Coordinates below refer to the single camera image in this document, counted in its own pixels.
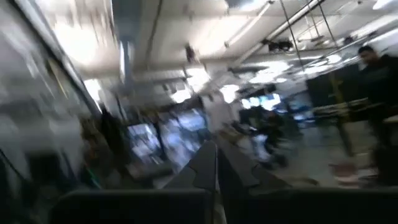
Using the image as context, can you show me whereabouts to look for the black overhead camera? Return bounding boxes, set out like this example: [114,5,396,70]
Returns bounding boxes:
[267,39,295,53]

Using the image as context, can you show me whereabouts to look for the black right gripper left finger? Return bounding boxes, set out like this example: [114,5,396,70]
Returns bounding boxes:
[49,141,218,224]

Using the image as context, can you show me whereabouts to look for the person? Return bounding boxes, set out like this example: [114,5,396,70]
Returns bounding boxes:
[357,45,398,187]

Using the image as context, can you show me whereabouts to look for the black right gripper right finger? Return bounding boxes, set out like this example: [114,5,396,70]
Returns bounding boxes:
[217,139,398,224]

